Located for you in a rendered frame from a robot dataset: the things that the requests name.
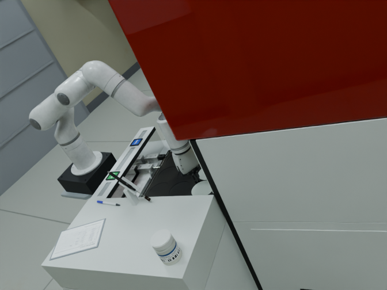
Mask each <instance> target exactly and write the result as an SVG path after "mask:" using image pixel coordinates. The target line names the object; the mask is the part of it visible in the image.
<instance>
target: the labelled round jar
mask: <svg viewBox="0 0 387 290"><path fill-rule="evenodd" d="M150 244H151V245H152V247H153V249H154V250H155V252H156V253H157V255H158V256H159V258H160V259H161V261H162V262H163V264H165V265H173V264H175V263H176V262H177V261H179V259H180V258H181V255H182V251H181V249H180V247H179V246H178V244H177V242H176V241H175V239H174V237H173V236H172V234H171V233H170V231H169V230H166V229H163V230H159V231H157V232H156V233H154V234H153V236H152V237H151V240H150Z"/></svg>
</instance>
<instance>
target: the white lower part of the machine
mask: <svg viewBox="0 0 387 290"><path fill-rule="evenodd" d="M227 225H228V226H229V228H230V231H231V233H232V235H233V238H234V240H235V242H236V244H237V246H238V248H239V250H240V252H241V255H242V257H243V259H244V261H245V263H246V265H247V267H248V269H249V272H250V274H251V276H252V278H253V280H254V282H255V284H256V287H257V289H258V290H387V223H381V222H227Z"/></svg>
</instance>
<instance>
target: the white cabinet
mask: <svg viewBox="0 0 387 290"><path fill-rule="evenodd" d="M62 288H63V289H64V290H81V289H72V288H64V287H62ZM204 290H258V289H257V287H256V284H255V282H254V280H253V278H252V276H251V274H250V272H249V269H248V267H247V265H246V263H245V261H244V259H243V257H242V255H241V252H240V250H239V248H238V246H237V244H236V242H235V240H234V238H233V235H232V233H231V231H230V228H229V226H228V225H227V222H226V223H225V226H224V228H223V232H222V235H221V238H220V241H219V244H218V248H217V251H216V253H215V257H214V260H213V264H212V266H211V269H210V272H209V275H208V278H207V282H206V285H205V288H204Z"/></svg>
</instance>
